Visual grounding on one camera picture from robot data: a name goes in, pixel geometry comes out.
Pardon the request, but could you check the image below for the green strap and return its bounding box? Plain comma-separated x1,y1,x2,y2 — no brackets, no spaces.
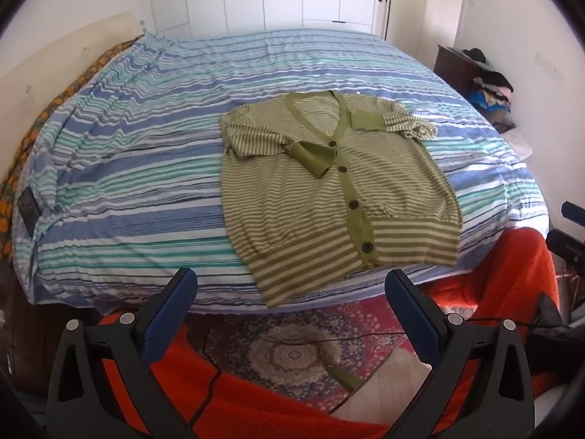
325,361,366,394

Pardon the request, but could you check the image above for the green striped cardigan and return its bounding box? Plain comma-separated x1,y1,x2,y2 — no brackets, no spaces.
218,91,460,308

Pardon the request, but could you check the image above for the patterned rug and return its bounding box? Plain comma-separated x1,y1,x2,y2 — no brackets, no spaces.
185,297,412,414

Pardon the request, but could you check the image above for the black cable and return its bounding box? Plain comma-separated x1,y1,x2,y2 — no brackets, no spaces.
189,318,549,426

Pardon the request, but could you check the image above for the dark label patch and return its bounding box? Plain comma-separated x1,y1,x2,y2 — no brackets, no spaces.
17,187,42,234

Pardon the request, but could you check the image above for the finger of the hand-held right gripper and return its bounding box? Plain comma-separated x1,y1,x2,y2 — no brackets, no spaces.
561,201,585,228
546,231,585,267

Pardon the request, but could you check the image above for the pile of clothes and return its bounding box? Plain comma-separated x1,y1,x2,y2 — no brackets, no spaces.
461,48,517,131

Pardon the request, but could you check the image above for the dark wooden nightstand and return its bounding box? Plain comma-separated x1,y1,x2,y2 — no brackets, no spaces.
433,45,483,97

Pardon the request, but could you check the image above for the red fleece blanket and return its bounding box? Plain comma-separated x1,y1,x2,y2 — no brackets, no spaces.
98,226,562,439

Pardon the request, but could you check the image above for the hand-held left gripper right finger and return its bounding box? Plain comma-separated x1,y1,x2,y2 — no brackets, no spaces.
383,268,536,439

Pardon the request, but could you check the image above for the bed with blue striped sheet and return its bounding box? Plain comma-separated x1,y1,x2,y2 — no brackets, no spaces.
13,30,550,314

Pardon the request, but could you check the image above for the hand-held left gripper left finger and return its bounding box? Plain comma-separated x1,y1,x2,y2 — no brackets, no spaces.
46,267,203,439

